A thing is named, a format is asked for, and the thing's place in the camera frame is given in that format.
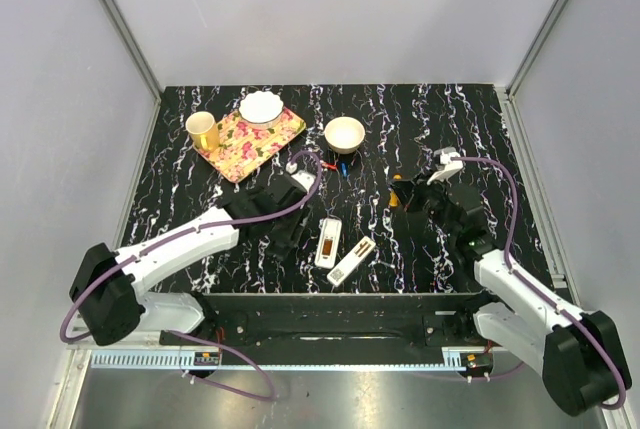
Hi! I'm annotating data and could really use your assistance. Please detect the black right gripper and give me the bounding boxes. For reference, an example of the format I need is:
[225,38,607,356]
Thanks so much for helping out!
[390,168,458,239]

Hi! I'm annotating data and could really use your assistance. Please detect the white remote orange batteries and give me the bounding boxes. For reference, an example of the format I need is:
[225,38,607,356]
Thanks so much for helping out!
[315,217,342,269]

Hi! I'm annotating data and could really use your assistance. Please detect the white remote blue batteries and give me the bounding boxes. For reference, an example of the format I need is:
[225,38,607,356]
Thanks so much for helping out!
[327,237,376,287]

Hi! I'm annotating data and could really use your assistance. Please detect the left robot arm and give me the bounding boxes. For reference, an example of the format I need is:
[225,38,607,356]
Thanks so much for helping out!
[59,173,319,346]

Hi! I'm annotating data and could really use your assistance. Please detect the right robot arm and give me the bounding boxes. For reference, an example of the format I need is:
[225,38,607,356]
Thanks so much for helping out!
[391,178,632,416]

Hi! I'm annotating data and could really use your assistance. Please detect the floral rectangular tray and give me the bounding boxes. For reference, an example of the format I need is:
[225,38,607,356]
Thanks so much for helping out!
[196,108,306,183]

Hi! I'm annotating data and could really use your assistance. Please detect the beige round bowl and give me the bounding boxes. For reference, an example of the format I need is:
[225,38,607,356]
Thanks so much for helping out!
[324,116,365,154]

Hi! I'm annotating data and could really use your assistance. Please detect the white scalloped bowl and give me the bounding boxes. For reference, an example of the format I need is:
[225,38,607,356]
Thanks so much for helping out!
[239,91,284,129]

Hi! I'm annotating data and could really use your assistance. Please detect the yellow mug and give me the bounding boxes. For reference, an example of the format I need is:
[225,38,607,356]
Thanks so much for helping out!
[185,111,219,153]

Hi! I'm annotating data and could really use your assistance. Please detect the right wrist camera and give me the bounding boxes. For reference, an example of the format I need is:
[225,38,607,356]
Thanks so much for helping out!
[427,147,464,185]

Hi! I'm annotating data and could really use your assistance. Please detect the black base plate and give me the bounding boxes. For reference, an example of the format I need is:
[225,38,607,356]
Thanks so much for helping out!
[188,294,490,367]

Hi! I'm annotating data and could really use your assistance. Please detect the right aluminium frame post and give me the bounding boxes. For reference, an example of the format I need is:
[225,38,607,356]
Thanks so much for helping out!
[507,0,601,98]

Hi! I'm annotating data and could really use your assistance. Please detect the aluminium frame post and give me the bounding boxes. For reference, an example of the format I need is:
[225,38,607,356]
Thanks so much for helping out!
[72,0,164,95]
[507,0,601,98]

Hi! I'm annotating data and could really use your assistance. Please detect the left aluminium frame post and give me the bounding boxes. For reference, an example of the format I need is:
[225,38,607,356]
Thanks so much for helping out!
[72,0,164,95]

